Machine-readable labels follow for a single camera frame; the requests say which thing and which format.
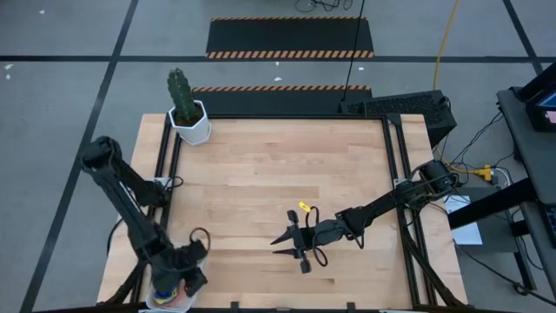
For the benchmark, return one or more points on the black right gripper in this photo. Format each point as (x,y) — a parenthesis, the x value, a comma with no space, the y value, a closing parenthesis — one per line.
(319,235)

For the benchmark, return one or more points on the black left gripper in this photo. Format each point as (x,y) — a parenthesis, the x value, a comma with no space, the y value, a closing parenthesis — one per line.
(174,269)

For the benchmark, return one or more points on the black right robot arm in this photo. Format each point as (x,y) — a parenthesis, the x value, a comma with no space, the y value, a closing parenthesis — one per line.
(382,204)

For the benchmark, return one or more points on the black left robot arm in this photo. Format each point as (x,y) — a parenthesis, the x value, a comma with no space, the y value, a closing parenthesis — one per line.
(126,204)

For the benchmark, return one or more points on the white plastic basket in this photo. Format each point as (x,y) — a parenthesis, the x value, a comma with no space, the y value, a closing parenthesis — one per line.
(174,308)

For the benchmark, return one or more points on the yellow tag on gripper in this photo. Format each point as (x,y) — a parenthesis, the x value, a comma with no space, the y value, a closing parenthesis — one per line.
(305,206)

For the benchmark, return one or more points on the white hexagonal plant pot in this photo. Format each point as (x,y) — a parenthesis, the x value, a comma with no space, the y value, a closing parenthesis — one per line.
(197,132)

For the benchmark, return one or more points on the green cactus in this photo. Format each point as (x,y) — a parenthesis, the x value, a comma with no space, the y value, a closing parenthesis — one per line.
(181,95)

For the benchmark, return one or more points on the black computer case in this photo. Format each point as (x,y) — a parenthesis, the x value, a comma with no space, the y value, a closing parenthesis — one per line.
(408,111)

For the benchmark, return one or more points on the white paper sheet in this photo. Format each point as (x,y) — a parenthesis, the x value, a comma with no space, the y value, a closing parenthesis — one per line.
(469,235)

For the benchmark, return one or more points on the black side desk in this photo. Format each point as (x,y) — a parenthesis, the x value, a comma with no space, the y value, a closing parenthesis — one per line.
(536,165)

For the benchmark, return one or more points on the black monitor with lit screen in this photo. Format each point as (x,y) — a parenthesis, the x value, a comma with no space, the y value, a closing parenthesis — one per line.
(538,117)

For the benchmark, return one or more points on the black aluminium table frame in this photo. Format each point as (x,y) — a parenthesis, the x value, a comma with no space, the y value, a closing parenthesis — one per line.
(260,117)

